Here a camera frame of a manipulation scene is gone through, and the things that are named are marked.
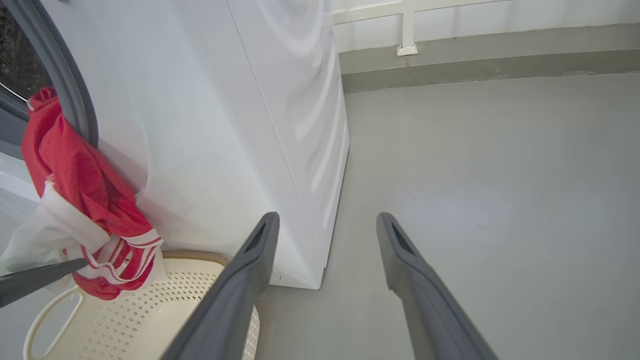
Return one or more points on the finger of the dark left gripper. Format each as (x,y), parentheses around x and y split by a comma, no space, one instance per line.
(35,282)

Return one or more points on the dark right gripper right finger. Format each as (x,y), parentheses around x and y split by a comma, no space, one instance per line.
(430,310)

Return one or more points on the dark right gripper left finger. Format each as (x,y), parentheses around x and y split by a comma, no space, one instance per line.
(235,300)

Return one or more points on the red shorts with white trim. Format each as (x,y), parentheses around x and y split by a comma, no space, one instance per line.
(75,170)

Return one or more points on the cream perforated laundry basket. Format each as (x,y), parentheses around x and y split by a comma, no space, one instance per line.
(140,320)

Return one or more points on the white front-load washing machine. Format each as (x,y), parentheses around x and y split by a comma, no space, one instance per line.
(225,125)

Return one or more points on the white railing frame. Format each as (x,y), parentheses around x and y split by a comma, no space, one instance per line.
(407,30)

